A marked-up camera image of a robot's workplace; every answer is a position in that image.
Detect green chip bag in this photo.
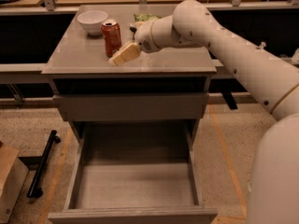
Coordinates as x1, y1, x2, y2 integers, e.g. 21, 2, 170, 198
134, 13, 160, 23

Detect open middle drawer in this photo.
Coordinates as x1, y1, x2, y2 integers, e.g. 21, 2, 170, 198
48, 121, 218, 224

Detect wooden box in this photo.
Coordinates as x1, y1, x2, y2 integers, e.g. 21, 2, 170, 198
0, 144, 28, 224

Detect clear sanitizer bottle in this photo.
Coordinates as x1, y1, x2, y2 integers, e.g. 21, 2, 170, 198
256, 41, 267, 49

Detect closed top drawer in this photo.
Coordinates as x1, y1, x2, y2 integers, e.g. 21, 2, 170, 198
53, 93, 208, 121

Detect black metal bar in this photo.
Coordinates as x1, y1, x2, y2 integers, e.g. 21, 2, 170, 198
26, 130, 61, 199

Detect grey drawer cabinet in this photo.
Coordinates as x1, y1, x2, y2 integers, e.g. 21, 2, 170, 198
41, 4, 218, 142

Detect grey metal rail shelf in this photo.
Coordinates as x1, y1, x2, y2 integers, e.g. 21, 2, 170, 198
0, 57, 299, 85

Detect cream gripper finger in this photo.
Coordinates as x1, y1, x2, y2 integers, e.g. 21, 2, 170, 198
129, 21, 143, 33
108, 42, 141, 66

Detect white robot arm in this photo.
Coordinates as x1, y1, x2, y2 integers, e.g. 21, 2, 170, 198
109, 0, 299, 224

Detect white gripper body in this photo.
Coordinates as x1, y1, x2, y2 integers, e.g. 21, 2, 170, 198
135, 20, 162, 53

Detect white bowl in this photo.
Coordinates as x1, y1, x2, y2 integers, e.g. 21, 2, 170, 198
77, 10, 107, 35

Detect red coke can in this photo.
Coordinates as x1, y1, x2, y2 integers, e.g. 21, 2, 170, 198
101, 19, 121, 57

